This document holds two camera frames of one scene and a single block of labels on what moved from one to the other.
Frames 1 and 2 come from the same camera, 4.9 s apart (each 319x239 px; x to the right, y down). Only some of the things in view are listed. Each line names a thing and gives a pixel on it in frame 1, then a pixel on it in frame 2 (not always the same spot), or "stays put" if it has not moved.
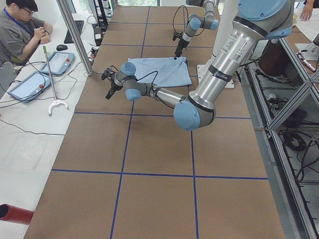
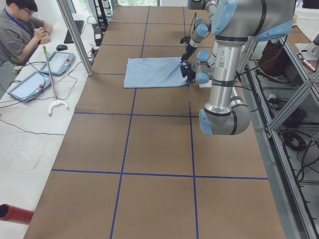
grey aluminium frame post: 64,6 stays put
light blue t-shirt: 162,71 stays put
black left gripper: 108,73 to 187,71
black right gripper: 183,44 to 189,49
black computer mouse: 61,47 stays put
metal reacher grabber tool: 56,102 stays put
